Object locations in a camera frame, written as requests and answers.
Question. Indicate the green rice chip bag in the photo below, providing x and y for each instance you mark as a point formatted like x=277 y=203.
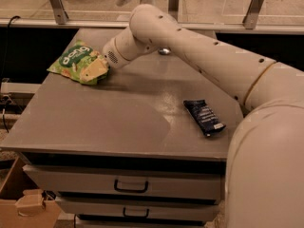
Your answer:
x=74 y=59

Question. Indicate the middle metal bracket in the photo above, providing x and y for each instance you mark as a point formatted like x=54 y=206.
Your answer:
x=173 y=8

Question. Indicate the grey drawer cabinet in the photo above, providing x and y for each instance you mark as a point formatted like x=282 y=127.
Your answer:
x=132 y=121

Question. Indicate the left metal bracket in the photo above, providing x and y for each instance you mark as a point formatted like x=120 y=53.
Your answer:
x=59 y=12

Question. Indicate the middle grey drawer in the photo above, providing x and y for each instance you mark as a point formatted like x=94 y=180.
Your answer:
x=132 y=209

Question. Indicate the grey drawer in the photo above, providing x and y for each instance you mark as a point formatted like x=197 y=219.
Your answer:
x=132 y=209
x=98 y=181

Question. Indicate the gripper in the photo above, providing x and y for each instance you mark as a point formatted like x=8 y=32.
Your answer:
x=109 y=53

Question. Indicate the top grey drawer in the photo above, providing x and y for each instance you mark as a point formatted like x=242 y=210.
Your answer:
x=98 y=181

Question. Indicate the right metal bracket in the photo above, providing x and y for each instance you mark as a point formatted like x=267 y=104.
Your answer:
x=250 y=19

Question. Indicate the silver blue drink can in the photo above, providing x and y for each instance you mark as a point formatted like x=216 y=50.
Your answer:
x=164 y=51

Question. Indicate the dark blue snack bar wrapper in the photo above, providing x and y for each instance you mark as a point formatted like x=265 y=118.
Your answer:
x=204 y=117

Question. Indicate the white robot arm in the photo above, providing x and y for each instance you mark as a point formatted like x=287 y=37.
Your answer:
x=264 y=184

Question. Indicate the metal bracket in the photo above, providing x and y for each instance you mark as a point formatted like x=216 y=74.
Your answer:
x=59 y=12
x=173 y=8
x=250 y=19

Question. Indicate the cardboard box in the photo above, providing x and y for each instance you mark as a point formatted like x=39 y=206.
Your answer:
x=23 y=204

